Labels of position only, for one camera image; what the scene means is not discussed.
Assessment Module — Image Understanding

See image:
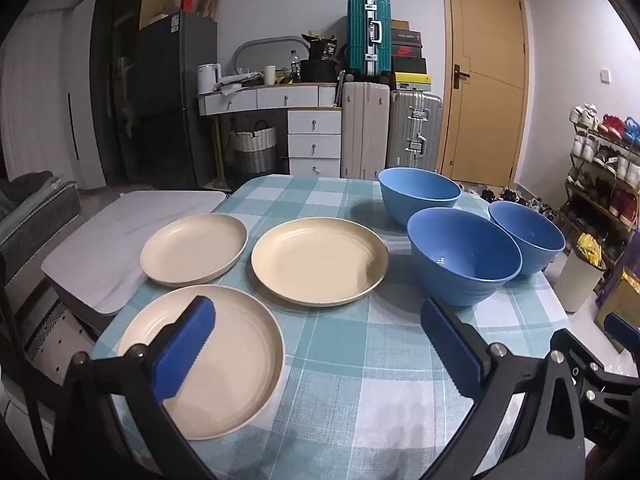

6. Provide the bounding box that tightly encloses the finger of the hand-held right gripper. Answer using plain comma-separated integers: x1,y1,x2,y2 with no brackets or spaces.
550,329,640,398
602,311,640,356

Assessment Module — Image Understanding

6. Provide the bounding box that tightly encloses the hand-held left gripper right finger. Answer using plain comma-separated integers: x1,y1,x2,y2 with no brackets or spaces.
420,297,587,480

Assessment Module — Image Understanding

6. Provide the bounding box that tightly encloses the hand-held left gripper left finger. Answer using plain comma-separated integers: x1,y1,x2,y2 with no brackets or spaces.
52,296,217,480

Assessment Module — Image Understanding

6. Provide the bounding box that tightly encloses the beige plate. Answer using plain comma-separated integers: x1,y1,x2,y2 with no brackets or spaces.
140,213,249,288
250,217,390,307
116,285,286,442

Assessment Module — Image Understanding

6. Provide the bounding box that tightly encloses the blue bowl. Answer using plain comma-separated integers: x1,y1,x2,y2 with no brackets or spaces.
488,201,566,278
378,167,462,227
406,208,523,307

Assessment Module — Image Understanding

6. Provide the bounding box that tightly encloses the yellow cardboard box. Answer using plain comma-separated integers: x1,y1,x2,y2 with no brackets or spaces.
595,270,640,332

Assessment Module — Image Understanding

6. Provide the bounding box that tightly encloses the white trash bin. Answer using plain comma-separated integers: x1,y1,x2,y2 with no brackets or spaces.
555,247,607,313

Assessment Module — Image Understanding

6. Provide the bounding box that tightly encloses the purple bag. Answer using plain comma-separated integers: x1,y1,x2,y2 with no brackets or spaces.
612,230,640,311

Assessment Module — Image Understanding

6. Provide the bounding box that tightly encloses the teal checked tablecloth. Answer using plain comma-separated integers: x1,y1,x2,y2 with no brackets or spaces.
92,175,573,480

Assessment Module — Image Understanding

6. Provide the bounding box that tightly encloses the white marble side table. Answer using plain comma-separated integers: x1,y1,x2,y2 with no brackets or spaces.
41,190,232,331

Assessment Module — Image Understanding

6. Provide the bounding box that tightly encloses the black white patterned rug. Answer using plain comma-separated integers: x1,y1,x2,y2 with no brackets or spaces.
25,302,96,361

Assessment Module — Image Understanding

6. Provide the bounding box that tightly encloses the scattered sneakers pile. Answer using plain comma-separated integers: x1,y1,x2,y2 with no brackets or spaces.
460,184,558,221

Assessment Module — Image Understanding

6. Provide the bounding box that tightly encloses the metal shoe rack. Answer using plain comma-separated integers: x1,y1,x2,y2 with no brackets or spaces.
557,105,640,241

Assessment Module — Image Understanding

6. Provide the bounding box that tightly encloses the grey sofa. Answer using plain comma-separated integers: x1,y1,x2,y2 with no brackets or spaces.
0,170,82,266

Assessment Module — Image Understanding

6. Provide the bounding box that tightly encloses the woven laundry basket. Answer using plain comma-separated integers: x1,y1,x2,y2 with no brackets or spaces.
234,120,277,175

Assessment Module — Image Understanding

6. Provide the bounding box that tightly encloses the silver suitcase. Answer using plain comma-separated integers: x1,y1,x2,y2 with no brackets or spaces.
387,90,444,173

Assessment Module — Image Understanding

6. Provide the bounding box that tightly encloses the wooden door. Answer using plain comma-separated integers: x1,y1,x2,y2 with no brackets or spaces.
440,0,530,186

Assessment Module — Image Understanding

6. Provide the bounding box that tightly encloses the beige suitcase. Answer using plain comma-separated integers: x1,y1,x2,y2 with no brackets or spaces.
341,81,391,181

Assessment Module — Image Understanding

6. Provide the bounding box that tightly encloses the white dresser with drawers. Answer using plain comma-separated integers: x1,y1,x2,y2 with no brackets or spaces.
198,82,343,178

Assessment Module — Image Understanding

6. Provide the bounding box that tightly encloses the dark refrigerator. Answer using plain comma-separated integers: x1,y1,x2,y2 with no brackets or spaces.
107,10,219,191

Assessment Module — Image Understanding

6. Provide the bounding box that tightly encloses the white electric kettle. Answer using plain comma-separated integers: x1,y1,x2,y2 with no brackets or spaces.
196,63,221,96

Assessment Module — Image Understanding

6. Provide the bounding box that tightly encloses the oval mirror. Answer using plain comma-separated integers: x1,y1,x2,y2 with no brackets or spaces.
233,35,313,78

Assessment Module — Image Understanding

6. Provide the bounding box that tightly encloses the black round box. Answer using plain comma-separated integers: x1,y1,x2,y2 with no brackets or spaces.
300,59,337,83

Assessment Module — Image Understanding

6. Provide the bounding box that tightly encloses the black gift bag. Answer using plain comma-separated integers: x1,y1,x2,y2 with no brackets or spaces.
309,37,341,61

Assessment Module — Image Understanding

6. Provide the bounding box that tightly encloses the teal suitcase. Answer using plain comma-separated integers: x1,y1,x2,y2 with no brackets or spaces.
347,0,391,78

